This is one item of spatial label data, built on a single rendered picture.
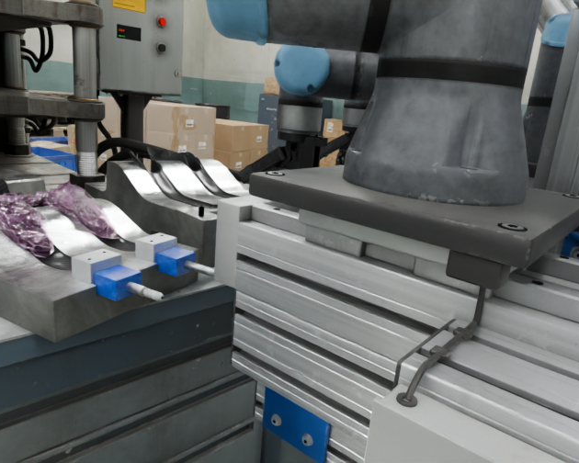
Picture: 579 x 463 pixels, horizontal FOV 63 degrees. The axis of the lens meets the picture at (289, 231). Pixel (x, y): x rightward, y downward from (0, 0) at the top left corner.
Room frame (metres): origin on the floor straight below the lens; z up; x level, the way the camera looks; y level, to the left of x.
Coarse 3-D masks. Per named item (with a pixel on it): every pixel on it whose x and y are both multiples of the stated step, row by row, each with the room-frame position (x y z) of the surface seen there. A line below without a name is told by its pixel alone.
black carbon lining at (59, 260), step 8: (0, 184) 0.83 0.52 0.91; (0, 192) 0.83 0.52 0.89; (8, 192) 0.84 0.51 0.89; (104, 240) 0.72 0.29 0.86; (112, 240) 0.73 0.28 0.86; (120, 240) 0.73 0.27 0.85; (56, 248) 0.65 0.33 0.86; (120, 248) 0.71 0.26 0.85; (128, 248) 0.71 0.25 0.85; (48, 256) 0.63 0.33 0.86; (56, 256) 0.63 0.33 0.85; (64, 256) 0.64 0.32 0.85; (48, 264) 0.61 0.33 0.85; (56, 264) 0.62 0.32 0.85; (64, 264) 0.62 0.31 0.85
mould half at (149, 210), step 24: (120, 168) 0.99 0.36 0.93; (168, 168) 1.05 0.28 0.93; (216, 168) 1.14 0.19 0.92; (96, 192) 1.07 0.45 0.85; (120, 192) 0.99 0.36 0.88; (144, 192) 0.94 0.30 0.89; (192, 192) 1.01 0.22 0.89; (240, 192) 1.07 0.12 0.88; (144, 216) 0.91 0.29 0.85; (168, 216) 0.85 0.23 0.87; (192, 216) 0.80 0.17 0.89; (216, 216) 0.81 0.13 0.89; (192, 240) 0.79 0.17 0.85
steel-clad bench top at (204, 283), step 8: (240, 184) 1.62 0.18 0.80; (248, 184) 1.63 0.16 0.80; (200, 280) 0.73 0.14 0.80; (208, 280) 0.73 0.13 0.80; (216, 280) 0.73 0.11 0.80; (184, 288) 0.69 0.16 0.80; (192, 288) 0.69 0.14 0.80; (200, 288) 0.69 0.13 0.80; (208, 288) 0.70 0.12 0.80; (168, 296) 0.66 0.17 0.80; (176, 296) 0.66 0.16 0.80; (184, 296) 0.67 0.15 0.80; (144, 304) 0.62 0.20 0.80; (0, 320) 0.54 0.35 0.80; (0, 328) 0.52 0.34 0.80; (8, 328) 0.52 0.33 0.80; (16, 328) 0.52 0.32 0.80; (0, 336) 0.50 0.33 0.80; (8, 336) 0.50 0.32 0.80; (16, 336) 0.50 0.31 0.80; (24, 336) 0.51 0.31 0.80
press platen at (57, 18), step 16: (0, 0) 1.29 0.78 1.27; (16, 0) 1.31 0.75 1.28; (32, 0) 1.33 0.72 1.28; (16, 16) 1.32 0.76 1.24; (32, 16) 1.33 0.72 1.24; (48, 16) 1.33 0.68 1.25; (64, 16) 1.34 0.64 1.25; (80, 16) 1.34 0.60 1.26; (96, 16) 1.37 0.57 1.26; (0, 32) 1.85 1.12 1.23; (16, 32) 1.85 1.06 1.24; (48, 32) 1.72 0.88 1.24; (32, 64) 1.91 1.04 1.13
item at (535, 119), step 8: (536, 96) 0.79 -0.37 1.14; (528, 104) 0.81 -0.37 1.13; (536, 104) 0.79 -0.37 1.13; (544, 104) 0.77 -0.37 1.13; (528, 112) 0.80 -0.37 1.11; (536, 112) 0.78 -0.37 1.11; (544, 112) 0.77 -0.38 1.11; (528, 120) 0.80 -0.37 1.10; (536, 120) 0.78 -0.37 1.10; (544, 120) 0.76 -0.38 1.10; (528, 128) 0.78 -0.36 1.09; (536, 128) 0.77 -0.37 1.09; (544, 128) 0.76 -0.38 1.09; (528, 136) 0.77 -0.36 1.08; (536, 136) 0.76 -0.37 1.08; (528, 144) 0.77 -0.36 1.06; (536, 144) 0.76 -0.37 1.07; (528, 152) 0.76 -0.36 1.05; (536, 152) 0.75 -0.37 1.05; (528, 160) 0.76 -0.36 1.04; (536, 160) 0.75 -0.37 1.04
